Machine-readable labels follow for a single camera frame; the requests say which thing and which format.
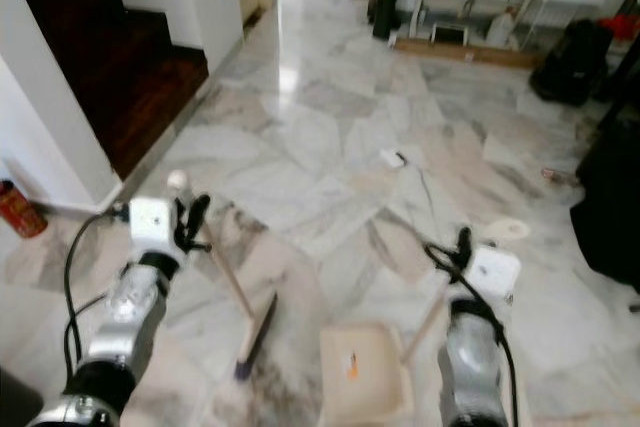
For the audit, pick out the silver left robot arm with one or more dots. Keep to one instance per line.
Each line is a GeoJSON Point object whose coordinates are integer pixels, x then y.
{"type": "Point", "coordinates": [128, 309]}

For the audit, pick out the flat white black device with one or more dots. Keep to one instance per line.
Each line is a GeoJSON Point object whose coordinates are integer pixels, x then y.
{"type": "Point", "coordinates": [450, 35]}

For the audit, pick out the long wooden plank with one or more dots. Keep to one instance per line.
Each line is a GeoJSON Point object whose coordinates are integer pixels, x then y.
{"type": "Point", "coordinates": [460, 52]}

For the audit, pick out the white paper scrap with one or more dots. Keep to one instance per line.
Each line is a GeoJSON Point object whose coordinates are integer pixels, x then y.
{"type": "Point", "coordinates": [391, 157]}

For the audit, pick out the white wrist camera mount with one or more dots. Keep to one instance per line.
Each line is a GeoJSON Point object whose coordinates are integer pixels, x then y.
{"type": "Point", "coordinates": [495, 272]}
{"type": "Point", "coordinates": [150, 219]}

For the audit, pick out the red spray can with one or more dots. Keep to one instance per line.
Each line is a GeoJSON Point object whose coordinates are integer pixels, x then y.
{"type": "Point", "coordinates": [22, 212]}

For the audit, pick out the white plastic jug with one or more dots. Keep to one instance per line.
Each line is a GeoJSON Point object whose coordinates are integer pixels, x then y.
{"type": "Point", "coordinates": [503, 27]}

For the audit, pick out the small orange scrap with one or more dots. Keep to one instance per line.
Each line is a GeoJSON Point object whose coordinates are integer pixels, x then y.
{"type": "Point", "coordinates": [353, 363]}

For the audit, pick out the black backpack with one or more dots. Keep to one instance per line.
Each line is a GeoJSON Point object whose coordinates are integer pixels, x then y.
{"type": "Point", "coordinates": [570, 62]}

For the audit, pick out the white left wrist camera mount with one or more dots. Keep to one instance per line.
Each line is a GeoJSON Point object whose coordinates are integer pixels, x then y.
{"type": "Point", "coordinates": [150, 219]}

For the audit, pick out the red cloth bundle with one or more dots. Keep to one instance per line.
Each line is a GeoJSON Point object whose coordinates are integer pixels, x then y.
{"type": "Point", "coordinates": [620, 27]}

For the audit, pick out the black round waste bin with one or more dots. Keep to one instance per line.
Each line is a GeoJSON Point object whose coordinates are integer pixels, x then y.
{"type": "Point", "coordinates": [15, 409]}

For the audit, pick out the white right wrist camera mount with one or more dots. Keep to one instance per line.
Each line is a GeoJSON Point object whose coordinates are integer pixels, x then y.
{"type": "Point", "coordinates": [495, 272]}

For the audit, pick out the dark wooden staircase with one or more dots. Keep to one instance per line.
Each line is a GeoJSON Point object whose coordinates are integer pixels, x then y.
{"type": "Point", "coordinates": [130, 67]}

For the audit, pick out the large black bulky object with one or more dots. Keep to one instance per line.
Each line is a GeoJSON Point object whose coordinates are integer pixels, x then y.
{"type": "Point", "coordinates": [610, 217]}

